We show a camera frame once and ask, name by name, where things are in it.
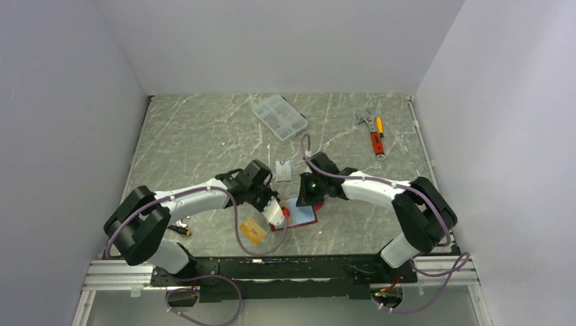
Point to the red adjustable wrench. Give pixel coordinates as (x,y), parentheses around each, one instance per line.
(377,143)

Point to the single gold credit card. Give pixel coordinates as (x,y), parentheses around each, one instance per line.
(253,231)

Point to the black yellow screwdriver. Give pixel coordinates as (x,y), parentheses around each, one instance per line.
(183,231)

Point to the red leather card holder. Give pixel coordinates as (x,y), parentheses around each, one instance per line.
(299,216)

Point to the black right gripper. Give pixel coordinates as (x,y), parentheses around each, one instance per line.
(305,198)

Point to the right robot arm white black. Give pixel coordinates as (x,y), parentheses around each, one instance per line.
(424,215)

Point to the clear plastic screw box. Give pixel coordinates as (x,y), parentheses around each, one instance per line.
(280,117)

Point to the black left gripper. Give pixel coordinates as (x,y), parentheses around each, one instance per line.
(270,193)

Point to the silver VIP credit card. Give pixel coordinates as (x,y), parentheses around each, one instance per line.
(283,171)

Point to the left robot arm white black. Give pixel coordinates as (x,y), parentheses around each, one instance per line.
(137,227)

